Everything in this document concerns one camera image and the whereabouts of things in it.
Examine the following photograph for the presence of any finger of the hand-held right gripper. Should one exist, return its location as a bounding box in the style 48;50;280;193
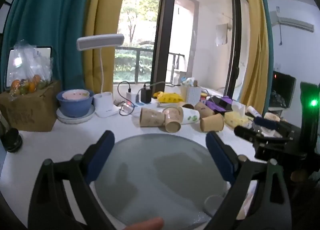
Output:
253;116;284;132
234;125;262;144

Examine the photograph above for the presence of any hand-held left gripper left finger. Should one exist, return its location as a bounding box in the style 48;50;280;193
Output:
27;130;125;230

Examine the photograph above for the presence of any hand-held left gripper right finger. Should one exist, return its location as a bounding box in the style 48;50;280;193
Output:
205;131;293;230

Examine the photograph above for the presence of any white green-print paper cup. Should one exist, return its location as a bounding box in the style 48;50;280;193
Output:
180;107;200;125

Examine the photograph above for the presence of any beige printed paper cup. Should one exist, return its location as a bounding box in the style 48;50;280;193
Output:
162;106;184;133

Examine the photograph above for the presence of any brown printed paper cup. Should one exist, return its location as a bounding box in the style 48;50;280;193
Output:
139;107;167;127

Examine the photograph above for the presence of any person's left hand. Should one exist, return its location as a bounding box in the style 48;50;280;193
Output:
124;217;165;230

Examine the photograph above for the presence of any white tube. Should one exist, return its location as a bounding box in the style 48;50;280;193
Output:
246;106;263;118

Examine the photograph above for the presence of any yellow tissue pack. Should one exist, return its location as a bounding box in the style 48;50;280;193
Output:
224;111;249;128

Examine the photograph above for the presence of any black monitor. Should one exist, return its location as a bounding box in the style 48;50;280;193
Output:
271;71;297;108

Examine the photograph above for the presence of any white plate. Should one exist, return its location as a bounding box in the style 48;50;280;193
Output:
56;105;96;124

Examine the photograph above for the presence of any blue bowl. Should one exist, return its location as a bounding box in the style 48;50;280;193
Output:
56;90;95;118

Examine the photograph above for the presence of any white power strip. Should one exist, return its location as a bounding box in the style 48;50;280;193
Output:
114;100;160;115

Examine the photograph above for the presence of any round grey glass tray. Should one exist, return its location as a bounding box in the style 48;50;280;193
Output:
94;133;232;228

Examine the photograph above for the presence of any pink bowl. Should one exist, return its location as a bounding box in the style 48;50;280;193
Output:
62;89;90;101

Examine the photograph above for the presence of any white woven pen holder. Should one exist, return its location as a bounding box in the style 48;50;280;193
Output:
180;85;202;105

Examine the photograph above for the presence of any black charger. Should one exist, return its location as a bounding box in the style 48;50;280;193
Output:
140;84;152;104

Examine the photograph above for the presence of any yellow banana plush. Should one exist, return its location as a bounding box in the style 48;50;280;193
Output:
153;91;184;103

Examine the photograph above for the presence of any cardboard box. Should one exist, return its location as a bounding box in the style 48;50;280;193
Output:
0;80;62;132

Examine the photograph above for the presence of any yellow curtain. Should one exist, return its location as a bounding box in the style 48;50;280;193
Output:
239;0;273;113
84;0;133;94

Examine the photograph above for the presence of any white desk lamp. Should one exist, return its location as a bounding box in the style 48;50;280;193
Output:
76;34;125;118

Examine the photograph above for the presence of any black round lens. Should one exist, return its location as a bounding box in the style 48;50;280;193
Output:
1;128;23;153

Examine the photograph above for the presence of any white hanging cloth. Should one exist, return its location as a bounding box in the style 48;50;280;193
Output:
215;23;232;46

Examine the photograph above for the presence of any balcony railing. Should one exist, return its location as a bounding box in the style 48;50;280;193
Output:
114;46;154;83

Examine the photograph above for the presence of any teal curtain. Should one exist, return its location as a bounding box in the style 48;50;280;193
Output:
0;0;97;93
255;0;274;105

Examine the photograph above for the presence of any white air conditioner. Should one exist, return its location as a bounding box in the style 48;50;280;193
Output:
271;11;315;33

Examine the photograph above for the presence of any clear plastic bag of fruit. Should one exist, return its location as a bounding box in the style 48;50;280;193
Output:
9;40;54;95

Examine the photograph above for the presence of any dark window frame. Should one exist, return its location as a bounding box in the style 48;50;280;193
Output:
149;0;178;84

